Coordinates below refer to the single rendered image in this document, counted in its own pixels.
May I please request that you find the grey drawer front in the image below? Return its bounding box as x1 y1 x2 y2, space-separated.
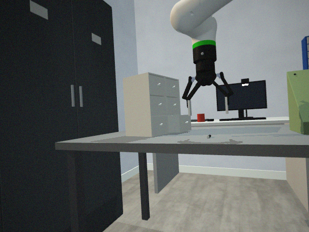
167 97 180 114
166 79 179 96
168 115 191 132
150 96 167 115
152 116 168 135
149 75 166 95

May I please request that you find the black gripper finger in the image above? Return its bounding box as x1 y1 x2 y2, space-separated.
182 76 204 116
207 72 234 114

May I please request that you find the small beige chest of grey drawers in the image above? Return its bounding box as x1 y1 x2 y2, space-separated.
123 72 181 137

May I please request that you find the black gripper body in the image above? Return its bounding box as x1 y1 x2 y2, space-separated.
195 61 216 86

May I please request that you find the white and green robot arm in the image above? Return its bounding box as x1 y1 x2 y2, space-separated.
170 0 232 64

